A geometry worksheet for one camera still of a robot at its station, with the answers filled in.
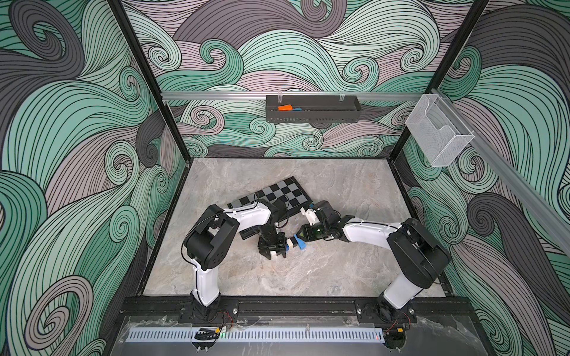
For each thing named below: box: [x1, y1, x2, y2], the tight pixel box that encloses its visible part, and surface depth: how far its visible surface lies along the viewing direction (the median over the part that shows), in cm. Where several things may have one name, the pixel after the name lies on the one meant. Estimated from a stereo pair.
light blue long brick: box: [293, 233, 307, 250], surface depth 89 cm
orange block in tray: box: [277, 104, 294, 112], surface depth 94 cm
